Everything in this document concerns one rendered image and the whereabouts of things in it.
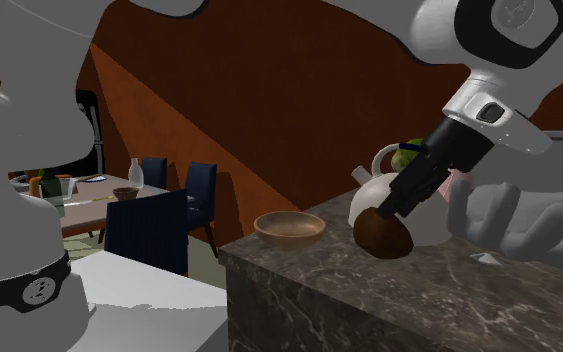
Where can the brown wooden bowl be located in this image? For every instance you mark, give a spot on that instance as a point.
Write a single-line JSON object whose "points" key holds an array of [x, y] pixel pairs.
{"points": [[289, 229]]}

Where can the grey robot stand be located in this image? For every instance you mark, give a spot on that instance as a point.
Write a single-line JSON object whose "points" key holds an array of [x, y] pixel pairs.
{"points": [[154, 302]]}

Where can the dining table with tableware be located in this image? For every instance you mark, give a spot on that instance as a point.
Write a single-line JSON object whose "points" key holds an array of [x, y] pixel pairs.
{"points": [[91, 207]]}

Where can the pink object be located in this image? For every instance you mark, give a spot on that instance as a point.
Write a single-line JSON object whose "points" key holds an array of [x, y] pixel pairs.
{"points": [[459, 184]]}

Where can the black refrigerator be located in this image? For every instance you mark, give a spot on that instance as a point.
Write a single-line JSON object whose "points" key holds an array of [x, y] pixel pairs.
{"points": [[88, 122]]}

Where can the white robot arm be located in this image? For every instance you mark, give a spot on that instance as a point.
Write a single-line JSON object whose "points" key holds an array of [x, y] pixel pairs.
{"points": [[27, 97]]}

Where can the white teapot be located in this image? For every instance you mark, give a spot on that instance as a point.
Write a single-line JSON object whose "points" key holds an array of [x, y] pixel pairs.
{"points": [[368, 192]]}

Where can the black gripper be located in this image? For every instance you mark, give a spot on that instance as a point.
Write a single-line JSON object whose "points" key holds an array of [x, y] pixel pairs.
{"points": [[437, 156]]}

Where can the green round fruit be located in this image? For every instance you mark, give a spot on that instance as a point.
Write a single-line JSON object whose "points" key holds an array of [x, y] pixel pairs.
{"points": [[402, 157]]}

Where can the dark brown egg-shaped object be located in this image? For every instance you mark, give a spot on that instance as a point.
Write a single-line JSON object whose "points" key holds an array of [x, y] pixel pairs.
{"points": [[383, 239]]}

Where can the dark blue chair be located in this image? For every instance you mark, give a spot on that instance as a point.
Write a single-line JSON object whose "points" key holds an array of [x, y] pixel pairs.
{"points": [[154, 171], [201, 190], [147, 231]]}

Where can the grey hand sculpture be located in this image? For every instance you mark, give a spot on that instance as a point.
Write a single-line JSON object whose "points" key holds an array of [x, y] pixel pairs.
{"points": [[520, 219]]}

